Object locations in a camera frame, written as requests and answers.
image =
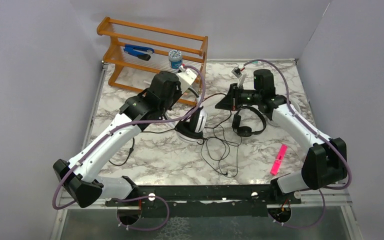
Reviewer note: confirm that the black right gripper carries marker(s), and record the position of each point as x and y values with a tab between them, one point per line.
230	102

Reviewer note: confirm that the white black gaming headset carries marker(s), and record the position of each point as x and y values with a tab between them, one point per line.
191	129

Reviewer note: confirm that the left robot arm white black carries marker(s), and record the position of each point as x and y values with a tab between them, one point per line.
80	176

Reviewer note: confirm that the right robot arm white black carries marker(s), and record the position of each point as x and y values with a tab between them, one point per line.
325	159

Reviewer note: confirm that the small black on-ear headphones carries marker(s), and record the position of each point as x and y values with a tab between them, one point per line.
244	130

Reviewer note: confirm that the white over-ear headphones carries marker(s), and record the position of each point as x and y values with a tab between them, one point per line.
296	104

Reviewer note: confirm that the blue lidded jar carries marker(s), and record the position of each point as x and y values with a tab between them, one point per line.
175	58

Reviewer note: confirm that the blue black hand tool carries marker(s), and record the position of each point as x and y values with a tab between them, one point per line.
140	52

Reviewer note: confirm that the wooden orange shelf rack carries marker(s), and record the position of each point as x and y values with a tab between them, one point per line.
132	74

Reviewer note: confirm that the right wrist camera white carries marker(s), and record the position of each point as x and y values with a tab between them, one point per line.
238	73

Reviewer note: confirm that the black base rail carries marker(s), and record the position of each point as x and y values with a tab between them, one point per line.
194	201

